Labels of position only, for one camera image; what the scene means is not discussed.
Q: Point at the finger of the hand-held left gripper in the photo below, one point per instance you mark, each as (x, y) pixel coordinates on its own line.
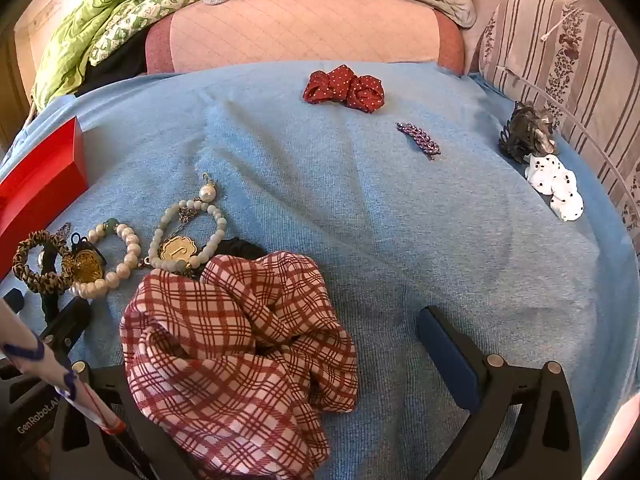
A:
(12, 300)
(70, 320)

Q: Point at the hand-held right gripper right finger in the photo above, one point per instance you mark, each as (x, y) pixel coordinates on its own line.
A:
(447, 355)

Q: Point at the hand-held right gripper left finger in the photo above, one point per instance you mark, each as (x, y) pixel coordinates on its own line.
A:
(75, 440)

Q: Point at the leopard print scrunchie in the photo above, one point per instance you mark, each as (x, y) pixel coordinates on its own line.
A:
(30, 280)

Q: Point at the red box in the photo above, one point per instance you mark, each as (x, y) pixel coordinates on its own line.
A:
(35, 185)

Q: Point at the red plaid scrunchie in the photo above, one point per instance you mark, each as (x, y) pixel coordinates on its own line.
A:
(230, 340)

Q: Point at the plain black scrunchie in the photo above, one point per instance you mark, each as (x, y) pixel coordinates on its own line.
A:
(242, 247)

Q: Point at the round gold locket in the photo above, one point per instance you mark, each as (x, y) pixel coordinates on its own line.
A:
(89, 265)

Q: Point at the blue blanket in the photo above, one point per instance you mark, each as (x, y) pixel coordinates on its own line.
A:
(350, 220)

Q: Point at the pearl drop pendant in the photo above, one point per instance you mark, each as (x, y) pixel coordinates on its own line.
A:
(207, 192)

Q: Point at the white polka dot bow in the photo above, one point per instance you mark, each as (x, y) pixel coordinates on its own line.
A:
(555, 185)

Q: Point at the purple leaf hair clip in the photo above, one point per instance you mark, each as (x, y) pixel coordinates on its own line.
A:
(419, 140)

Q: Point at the dark lace scrunchie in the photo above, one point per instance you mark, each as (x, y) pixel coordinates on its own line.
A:
(525, 132)

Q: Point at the black cloth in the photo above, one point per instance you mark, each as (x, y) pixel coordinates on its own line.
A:
(117, 67)

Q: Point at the red polka dot bow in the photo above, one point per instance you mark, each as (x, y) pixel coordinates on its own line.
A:
(345, 87)

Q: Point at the green quilt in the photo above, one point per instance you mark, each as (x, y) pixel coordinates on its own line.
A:
(125, 15)

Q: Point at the striped floral pillow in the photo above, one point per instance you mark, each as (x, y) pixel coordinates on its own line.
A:
(565, 70)

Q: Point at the pink mattress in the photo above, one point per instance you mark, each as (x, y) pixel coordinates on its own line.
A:
(300, 35)

